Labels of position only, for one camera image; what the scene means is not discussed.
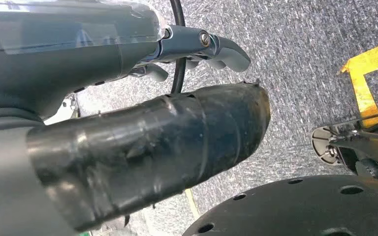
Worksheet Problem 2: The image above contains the yellow floor tape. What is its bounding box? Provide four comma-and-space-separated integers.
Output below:
339, 37, 378, 128

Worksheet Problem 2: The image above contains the white metal frame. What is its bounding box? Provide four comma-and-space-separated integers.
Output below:
44, 93, 79, 126

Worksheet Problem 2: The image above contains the black cable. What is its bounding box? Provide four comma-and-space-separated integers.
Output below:
169, 0, 188, 95

